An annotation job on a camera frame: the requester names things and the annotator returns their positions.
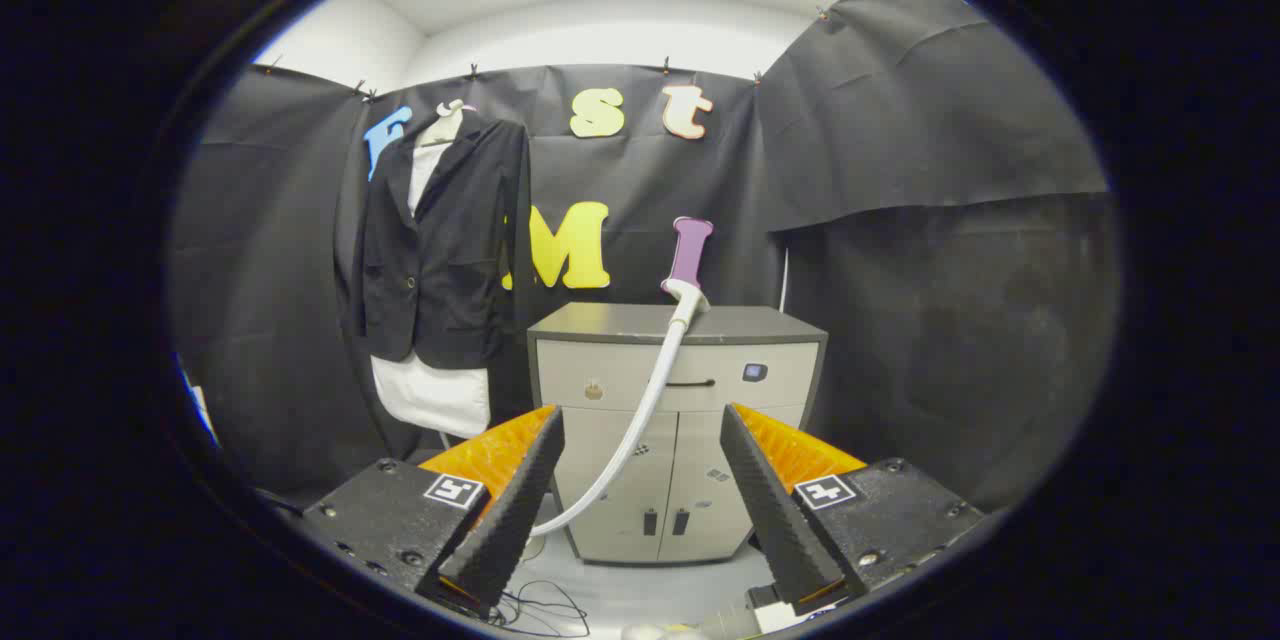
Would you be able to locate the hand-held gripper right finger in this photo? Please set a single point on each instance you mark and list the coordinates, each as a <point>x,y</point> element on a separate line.
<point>775,510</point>

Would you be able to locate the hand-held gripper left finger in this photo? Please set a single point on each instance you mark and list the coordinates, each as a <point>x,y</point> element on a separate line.
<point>510,510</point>

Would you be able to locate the white shirt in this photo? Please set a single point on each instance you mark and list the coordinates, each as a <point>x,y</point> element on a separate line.
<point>430,395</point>

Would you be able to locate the black suit jacket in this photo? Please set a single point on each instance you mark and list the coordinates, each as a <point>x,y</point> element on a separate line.
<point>450,260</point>

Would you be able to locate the grey beige cabinet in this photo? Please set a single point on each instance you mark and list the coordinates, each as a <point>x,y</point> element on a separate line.
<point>620,325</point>

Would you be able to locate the black backdrop cloth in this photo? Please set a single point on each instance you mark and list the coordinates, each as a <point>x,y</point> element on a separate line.
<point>900,320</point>

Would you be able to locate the white plastic hanger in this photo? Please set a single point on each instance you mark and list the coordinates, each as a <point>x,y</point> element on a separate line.
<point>440,127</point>

